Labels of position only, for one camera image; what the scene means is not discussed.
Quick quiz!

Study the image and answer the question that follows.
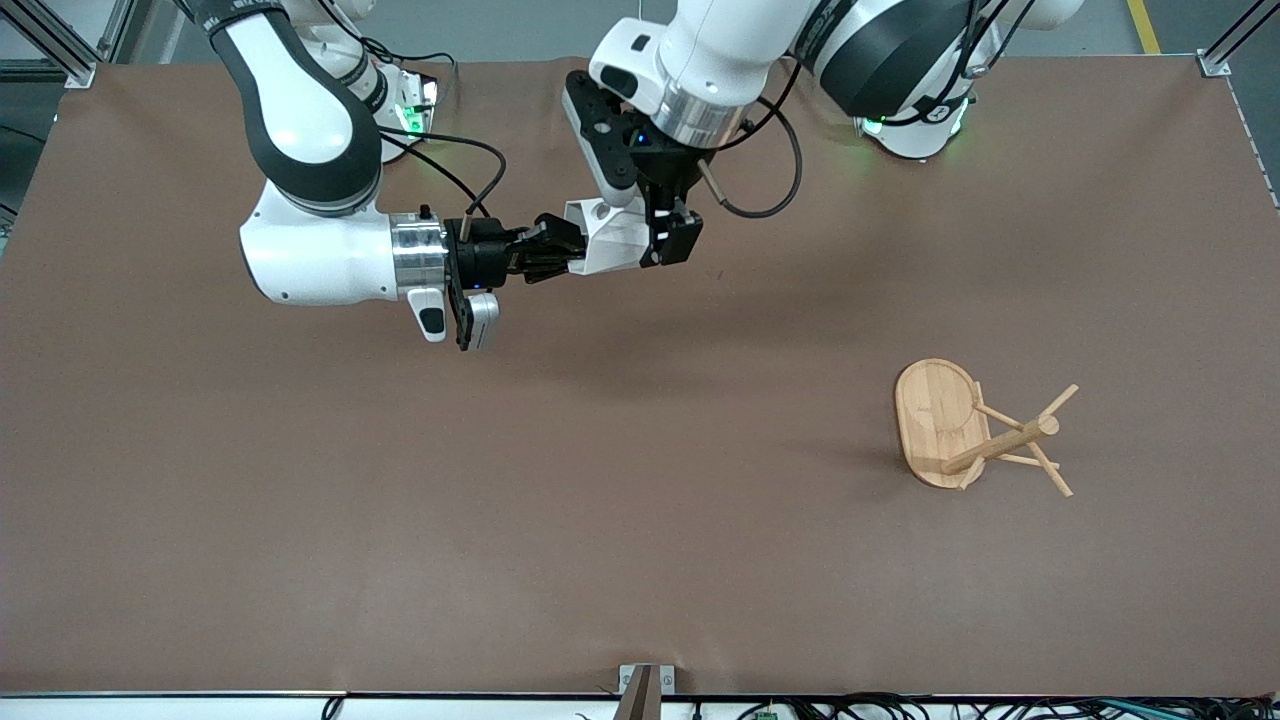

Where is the white faceted cup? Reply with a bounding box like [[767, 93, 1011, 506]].
[[563, 197, 663, 277]]

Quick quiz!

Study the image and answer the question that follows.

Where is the wooden cup rack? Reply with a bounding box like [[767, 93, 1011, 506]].
[[893, 358, 1081, 498]]

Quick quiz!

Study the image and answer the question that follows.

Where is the brown paper table cover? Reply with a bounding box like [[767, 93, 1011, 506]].
[[0, 55, 1280, 698]]

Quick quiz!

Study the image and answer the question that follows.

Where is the black right base cable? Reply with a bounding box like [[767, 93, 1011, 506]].
[[362, 38, 459, 102]]

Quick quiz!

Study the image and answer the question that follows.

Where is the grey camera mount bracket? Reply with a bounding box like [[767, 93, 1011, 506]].
[[618, 663, 677, 720]]

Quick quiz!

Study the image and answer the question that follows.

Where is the aluminium frame post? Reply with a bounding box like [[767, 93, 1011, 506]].
[[0, 0, 137, 89], [1197, 0, 1280, 78]]

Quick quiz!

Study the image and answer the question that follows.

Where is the black cable tangle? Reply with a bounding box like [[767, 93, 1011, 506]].
[[690, 692, 1280, 720]]

